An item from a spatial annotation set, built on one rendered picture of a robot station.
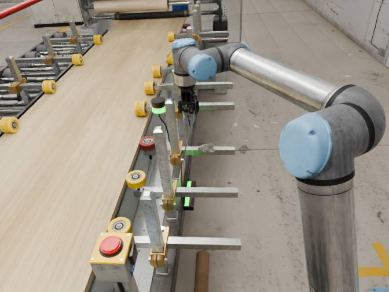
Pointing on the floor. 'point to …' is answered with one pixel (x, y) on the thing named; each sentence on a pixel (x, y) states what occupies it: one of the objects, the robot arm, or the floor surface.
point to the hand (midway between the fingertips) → (190, 123)
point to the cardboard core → (202, 272)
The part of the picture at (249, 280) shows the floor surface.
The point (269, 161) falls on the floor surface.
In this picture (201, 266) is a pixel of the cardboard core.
